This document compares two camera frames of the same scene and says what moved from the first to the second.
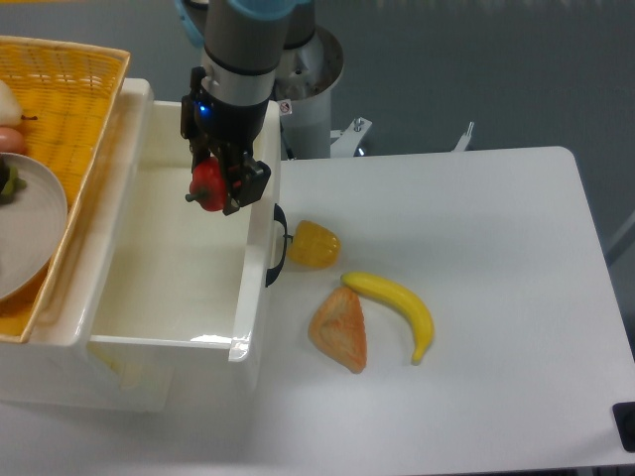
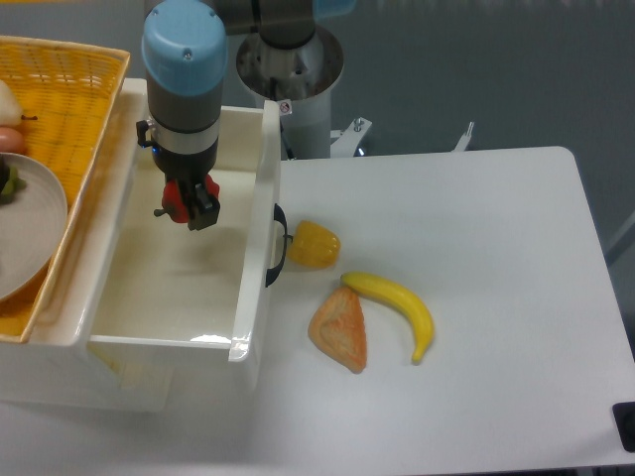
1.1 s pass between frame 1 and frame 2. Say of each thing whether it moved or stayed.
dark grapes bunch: stayed
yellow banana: stayed
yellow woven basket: stayed
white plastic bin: stayed
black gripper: moved
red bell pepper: moved
